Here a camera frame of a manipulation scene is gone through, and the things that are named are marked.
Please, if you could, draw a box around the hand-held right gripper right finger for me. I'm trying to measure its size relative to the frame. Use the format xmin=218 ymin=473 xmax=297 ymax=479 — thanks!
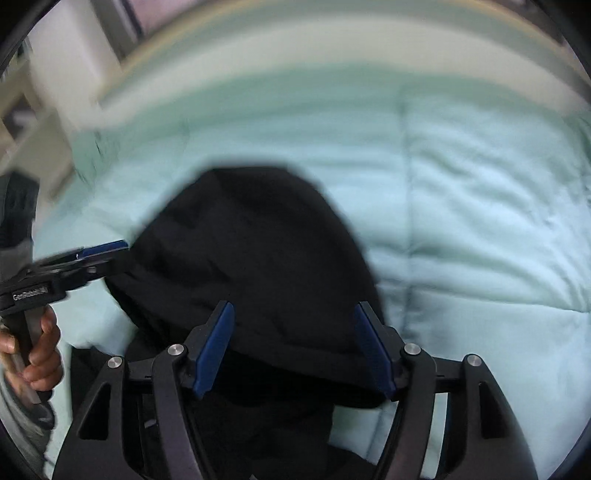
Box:
xmin=353 ymin=301 xmax=541 ymax=480

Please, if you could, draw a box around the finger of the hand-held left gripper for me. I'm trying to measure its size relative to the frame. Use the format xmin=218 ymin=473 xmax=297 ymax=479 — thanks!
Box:
xmin=28 ymin=239 xmax=130 ymax=273
xmin=58 ymin=257 xmax=114 ymax=296

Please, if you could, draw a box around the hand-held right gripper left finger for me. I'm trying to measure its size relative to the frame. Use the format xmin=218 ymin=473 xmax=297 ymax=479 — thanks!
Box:
xmin=51 ymin=300 xmax=236 ymax=480

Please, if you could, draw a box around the black garment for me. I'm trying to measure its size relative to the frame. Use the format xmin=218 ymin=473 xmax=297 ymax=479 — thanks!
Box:
xmin=69 ymin=166 xmax=389 ymax=480

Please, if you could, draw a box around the person's left forearm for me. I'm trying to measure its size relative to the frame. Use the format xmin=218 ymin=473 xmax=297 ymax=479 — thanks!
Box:
xmin=0 ymin=369 xmax=57 ymax=467

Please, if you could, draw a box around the person's left hand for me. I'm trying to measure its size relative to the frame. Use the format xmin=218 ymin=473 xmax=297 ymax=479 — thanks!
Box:
xmin=0 ymin=306 xmax=64 ymax=393

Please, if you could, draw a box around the mint green quilted blanket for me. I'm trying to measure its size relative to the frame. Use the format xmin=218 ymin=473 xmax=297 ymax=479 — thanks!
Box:
xmin=34 ymin=28 xmax=591 ymax=480

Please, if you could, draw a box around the white shelf unit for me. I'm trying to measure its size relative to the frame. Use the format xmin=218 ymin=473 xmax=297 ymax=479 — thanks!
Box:
xmin=0 ymin=0 xmax=139 ymax=174

